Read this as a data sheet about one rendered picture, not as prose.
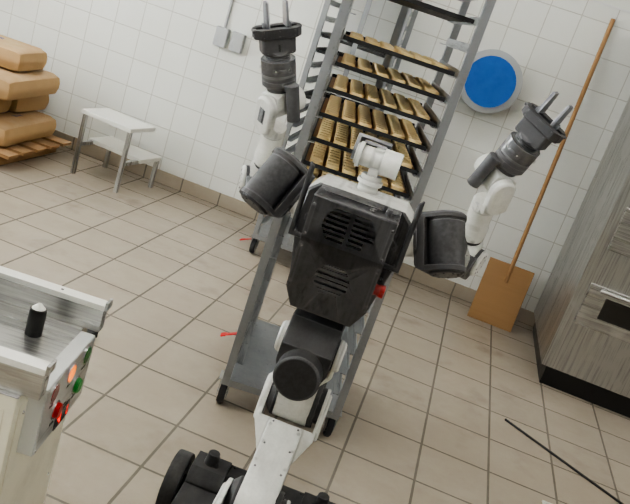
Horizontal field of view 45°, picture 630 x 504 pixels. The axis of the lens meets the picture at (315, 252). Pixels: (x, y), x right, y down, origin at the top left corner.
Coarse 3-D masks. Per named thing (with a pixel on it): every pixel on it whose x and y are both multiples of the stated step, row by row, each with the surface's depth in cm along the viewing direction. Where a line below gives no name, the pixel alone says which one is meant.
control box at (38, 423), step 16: (80, 336) 151; (64, 352) 144; (80, 352) 146; (64, 368) 139; (80, 368) 149; (48, 384) 132; (64, 384) 141; (32, 400) 131; (48, 400) 133; (64, 400) 145; (32, 416) 132; (48, 416) 137; (32, 432) 133; (48, 432) 141; (32, 448) 134
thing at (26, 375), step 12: (0, 348) 127; (0, 360) 125; (12, 360) 125; (24, 360) 126; (36, 360) 127; (0, 372) 126; (12, 372) 126; (24, 372) 126; (36, 372) 125; (48, 372) 125; (0, 384) 127; (12, 384) 126; (24, 384) 126; (36, 384) 126; (36, 396) 127
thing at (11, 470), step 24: (0, 312) 150; (24, 312) 153; (0, 336) 142; (24, 336) 144; (48, 336) 147; (72, 336) 150; (48, 360) 139; (0, 408) 127; (24, 408) 131; (0, 432) 128; (0, 456) 130; (24, 456) 141; (48, 456) 160; (0, 480) 132; (24, 480) 147; (48, 480) 168
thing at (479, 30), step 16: (480, 16) 253; (480, 32) 253; (464, 64) 257; (464, 80) 258; (448, 112) 262; (432, 144) 267; (432, 160) 267; (416, 192) 271; (416, 208) 272; (368, 320) 286; (368, 336) 288; (352, 368) 292; (336, 400) 300; (336, 416) 299
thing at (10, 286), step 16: (0, 272) 152; (16, 272) 154; (0, 288) 153; (16, 288) 153; (32, 288) 153; (48, 288) 152; (64, 288) 155; (16, 304) 154; (32, 304) 154; (48, 304) 154; (64, 304) 153; (80, 304) 153; (96, 304) 153; (64, 320) 154; (80, 320) 154; (96, 320) 154
